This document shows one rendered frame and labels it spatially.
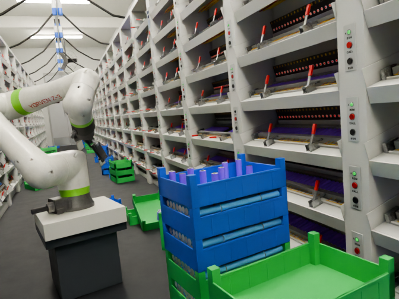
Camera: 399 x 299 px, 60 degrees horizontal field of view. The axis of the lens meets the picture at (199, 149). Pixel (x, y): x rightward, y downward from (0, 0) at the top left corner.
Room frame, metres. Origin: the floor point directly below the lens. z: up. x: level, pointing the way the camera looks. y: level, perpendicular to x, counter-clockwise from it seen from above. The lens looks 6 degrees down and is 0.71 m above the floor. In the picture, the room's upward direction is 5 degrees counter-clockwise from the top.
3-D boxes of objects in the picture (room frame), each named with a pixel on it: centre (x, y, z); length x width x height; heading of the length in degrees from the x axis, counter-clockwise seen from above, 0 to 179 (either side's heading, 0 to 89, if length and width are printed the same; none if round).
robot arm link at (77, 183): (1.47, 0.56, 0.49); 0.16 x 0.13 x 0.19; 160
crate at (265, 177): (0.96, -0.05, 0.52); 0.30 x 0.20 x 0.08; 119
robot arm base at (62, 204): (1.44, 0.59, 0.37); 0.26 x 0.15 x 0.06; 132
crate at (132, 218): (2.36, 0.39, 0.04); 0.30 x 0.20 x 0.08; 111
